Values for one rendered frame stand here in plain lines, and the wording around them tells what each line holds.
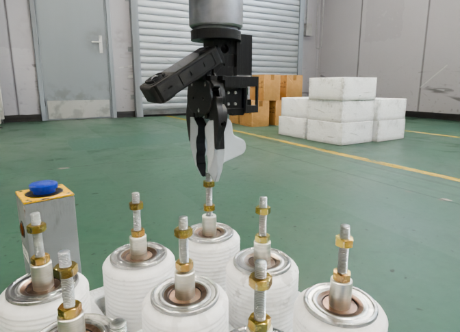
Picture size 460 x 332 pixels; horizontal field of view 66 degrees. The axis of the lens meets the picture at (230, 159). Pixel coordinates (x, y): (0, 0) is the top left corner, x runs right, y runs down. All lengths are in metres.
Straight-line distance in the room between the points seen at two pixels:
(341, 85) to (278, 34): 3.99
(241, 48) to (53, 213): 0.37
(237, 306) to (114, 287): 0.16
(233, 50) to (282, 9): 6.43
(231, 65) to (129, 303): 0.35
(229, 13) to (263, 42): 6.13
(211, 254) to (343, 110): 2.53
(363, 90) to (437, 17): 3.11
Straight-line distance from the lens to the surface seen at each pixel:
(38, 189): 0.61
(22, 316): 0.45
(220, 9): 0.50
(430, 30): 6.08
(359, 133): 3.14
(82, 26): 5.59
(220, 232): 0.57
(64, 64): 5.51
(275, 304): 0.46
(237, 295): 0.47
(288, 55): 6.94
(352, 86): 3.02
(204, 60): 0.49
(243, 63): 0.53
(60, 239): 0.62
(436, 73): 5.95
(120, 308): 0.50
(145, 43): 5.69
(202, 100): 0.50
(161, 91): 0.46
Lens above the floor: 0.48
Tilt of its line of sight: 12 degrees down
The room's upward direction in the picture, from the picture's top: straight up
